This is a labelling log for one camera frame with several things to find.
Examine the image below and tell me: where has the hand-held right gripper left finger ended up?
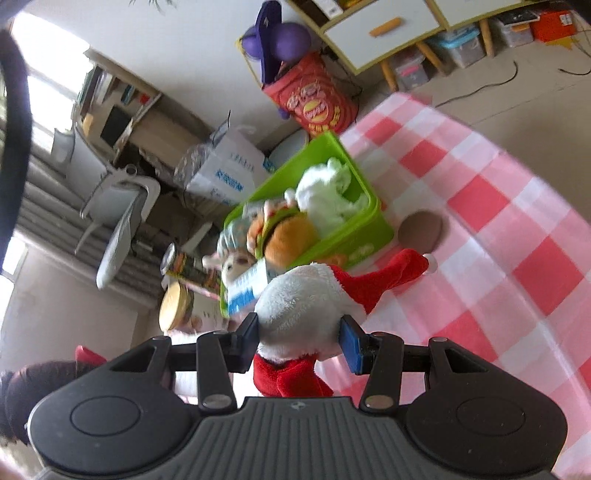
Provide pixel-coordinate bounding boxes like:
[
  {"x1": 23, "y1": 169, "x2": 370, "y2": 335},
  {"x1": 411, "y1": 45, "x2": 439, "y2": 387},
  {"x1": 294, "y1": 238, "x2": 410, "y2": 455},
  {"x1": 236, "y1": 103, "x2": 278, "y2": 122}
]
[{"x1": 108, "y1": 313, "x2": 260, "y2": 413}]

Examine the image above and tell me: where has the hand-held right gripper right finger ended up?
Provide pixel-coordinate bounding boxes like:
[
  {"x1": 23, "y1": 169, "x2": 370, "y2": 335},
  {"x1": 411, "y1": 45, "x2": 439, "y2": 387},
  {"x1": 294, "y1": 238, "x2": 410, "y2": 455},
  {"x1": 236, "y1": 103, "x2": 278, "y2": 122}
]
[{"x1": 339, "y1": 315, "x2": 486, "y2": 412}]

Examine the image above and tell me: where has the santa plush toy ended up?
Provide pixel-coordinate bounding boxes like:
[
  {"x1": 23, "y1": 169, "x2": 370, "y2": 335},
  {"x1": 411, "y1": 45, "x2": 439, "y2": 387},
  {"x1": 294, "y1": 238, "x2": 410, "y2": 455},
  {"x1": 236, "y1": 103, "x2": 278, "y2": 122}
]
[{"x1": 252, "y1": 248, "x2": 439, "y2": 398}]

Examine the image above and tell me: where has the hamburger plush toy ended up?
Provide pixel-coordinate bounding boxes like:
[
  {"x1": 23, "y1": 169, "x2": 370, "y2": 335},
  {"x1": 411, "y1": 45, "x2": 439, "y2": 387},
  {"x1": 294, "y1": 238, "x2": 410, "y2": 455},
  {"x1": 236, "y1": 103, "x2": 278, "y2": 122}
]
[{"x1": 247, "y1": 205, "x2": 321, "y2": 271}]

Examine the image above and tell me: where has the green plastic bin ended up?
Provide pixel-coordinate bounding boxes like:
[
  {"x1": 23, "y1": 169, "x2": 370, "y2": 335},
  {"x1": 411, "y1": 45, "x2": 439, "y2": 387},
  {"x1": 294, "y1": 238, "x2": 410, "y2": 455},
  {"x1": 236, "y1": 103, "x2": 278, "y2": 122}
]
[{"x1": 221, "y1": 130, "x2": 395, "y2": 319}]

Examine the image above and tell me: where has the white plush toy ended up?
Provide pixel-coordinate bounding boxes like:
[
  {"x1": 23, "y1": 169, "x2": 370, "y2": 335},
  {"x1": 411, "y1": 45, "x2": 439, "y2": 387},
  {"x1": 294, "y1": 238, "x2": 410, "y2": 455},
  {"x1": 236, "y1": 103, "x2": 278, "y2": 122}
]
[{"x1": 295, "y1": 164, "x2": 345, "y2": 227}]

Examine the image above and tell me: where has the blue white milk carton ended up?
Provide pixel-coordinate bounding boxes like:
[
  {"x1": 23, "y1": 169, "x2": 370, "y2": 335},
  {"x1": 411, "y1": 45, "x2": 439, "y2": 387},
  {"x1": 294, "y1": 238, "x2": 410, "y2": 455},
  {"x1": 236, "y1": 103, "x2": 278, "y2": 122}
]
[{"x1": 227, "y1": 257, "x2": 278, "y2": 317}]

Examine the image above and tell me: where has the gold lid cookie jar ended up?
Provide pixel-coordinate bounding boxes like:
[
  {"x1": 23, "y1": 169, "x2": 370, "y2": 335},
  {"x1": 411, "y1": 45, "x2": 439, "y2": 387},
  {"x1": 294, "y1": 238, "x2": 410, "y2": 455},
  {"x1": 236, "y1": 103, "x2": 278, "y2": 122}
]
[{"x1": 158, "y1": 281, "x2": 227, "y2": 335}]

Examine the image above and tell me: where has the tall tin can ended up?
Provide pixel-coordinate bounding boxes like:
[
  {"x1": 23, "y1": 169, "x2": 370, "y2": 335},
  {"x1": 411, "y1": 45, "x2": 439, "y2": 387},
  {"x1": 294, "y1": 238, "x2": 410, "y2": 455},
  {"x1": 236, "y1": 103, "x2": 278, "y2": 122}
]
[{"x1": 161, "y1": 243, "x2": 222, "y2": 296}]

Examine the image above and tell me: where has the brown oval stone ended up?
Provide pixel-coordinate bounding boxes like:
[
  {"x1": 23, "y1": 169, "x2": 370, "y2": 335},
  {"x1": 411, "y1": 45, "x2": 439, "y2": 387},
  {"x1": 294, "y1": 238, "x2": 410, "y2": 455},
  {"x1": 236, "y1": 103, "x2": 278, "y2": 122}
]
[{"x1": 398, "y1": 210, "x2": 445, "y2": 254}]

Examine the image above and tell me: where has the grey office chair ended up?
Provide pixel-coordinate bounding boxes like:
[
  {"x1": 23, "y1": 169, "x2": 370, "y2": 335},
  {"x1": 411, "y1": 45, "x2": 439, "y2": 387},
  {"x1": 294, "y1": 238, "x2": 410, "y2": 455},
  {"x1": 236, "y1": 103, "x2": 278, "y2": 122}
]
[{"x1": 76, "y1": 164, "x2": 162, "y2": 289}]

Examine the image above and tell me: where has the red stool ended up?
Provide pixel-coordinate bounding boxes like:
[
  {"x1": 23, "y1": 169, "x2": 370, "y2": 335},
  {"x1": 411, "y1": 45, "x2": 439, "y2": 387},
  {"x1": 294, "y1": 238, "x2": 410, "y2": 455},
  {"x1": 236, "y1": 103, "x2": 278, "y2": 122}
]
[{"x1": 75, "y1": 345, "x2": 110, "y2": 366}]

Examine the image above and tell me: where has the white printed bag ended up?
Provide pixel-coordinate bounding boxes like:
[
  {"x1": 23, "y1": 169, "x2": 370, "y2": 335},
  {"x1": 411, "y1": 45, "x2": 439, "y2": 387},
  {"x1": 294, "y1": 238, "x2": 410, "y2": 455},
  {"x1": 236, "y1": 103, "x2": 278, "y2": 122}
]
[{"x1": 174, "y1": 124, "x2": 273, "y2": 208}]

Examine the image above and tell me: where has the red white checkered tablecloth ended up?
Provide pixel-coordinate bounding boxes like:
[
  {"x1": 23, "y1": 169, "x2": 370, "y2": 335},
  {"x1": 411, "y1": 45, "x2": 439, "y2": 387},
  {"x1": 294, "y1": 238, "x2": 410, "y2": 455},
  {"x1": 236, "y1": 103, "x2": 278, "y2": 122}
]
[{"x1": 175, "y1": 91, "x2": 591, "y2": 478}]

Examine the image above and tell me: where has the grey ribbed radiator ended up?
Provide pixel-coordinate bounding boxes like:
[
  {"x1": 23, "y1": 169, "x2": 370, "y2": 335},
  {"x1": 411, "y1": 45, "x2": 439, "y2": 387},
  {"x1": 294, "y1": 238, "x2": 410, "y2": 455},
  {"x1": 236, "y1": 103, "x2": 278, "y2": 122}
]
[{"x1": 18, "y1": 180, "x2": 162, "y2": 306}]

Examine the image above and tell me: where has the dark maroon cloth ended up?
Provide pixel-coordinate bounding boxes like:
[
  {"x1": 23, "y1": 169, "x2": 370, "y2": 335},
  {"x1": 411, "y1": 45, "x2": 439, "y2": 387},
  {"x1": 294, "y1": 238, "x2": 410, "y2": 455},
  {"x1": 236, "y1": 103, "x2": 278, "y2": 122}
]
[{"x1": 0, "y1": 361, "x2": 108, "y2": 445}]

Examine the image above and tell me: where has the red snack bucket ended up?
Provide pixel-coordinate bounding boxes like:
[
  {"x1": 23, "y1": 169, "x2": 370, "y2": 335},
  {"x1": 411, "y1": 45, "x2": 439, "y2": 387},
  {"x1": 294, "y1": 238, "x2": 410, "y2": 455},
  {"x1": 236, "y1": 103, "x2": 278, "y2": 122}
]
[{"x1": 238, "y1": 39, "x2": 360, "y2": 139}]

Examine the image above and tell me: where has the wooden desk with shelves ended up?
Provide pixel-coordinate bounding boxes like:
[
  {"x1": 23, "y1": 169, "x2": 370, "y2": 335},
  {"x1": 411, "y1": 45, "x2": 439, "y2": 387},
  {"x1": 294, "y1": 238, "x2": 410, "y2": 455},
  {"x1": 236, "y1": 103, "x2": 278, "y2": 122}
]
[{"x1": 74, "y1": 51, "x2": 208, "y2": 163}]

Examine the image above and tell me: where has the clear box with pink contents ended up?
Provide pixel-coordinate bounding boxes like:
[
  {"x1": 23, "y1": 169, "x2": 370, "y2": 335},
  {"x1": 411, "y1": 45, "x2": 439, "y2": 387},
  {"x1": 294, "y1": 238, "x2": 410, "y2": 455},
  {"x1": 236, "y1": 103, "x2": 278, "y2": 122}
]
[{"x1": 392, "y1": 48, "x2": 432, "y2": 90}]

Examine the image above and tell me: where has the blue lid storage box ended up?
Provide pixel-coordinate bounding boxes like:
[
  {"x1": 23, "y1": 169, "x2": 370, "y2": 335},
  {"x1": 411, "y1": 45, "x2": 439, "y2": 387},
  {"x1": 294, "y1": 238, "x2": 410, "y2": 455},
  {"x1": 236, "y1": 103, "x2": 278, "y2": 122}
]
[{"x1": 434, "y1": 25, "x2": 488, "y2": 70}]

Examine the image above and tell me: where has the clear storage box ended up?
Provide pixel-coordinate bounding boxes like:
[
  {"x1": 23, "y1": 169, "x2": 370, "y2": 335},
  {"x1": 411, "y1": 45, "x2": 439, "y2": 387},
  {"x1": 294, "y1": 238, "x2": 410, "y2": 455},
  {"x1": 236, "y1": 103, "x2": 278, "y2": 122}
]
[{"x1": 494, "y1": 11, "x2": 541, "y2": 47}]

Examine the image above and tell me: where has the red flat box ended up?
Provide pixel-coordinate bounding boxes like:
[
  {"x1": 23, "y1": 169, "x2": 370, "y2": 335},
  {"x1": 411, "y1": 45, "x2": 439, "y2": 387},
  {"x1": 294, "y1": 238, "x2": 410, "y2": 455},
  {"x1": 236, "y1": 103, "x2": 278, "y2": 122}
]
[{"x1": 531, "y1": 9, "x2": 578, "y2": 42}]

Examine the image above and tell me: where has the black floor cable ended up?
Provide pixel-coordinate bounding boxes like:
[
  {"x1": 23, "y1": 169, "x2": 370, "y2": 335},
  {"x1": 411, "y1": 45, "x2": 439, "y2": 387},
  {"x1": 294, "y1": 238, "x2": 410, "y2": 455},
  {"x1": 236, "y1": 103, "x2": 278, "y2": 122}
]
[{"x1": 434, "y1": 60, "x2": 519, "y2": 108}]

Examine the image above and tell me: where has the purple ball ring toy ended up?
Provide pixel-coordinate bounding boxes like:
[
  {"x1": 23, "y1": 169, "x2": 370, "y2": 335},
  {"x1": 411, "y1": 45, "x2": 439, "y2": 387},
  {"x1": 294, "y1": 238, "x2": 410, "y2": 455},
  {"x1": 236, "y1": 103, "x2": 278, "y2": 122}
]
[{"x1": 242, "y1": 0, "x2": 311, "y2": 86}]

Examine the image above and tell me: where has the black curved strap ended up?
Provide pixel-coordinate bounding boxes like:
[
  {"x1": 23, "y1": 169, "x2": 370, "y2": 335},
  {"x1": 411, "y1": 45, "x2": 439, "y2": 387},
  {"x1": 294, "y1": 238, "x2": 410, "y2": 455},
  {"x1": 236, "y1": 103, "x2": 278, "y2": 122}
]
[{"x1": 0, "y1": 28, "x2": 34, "y2": 252}]

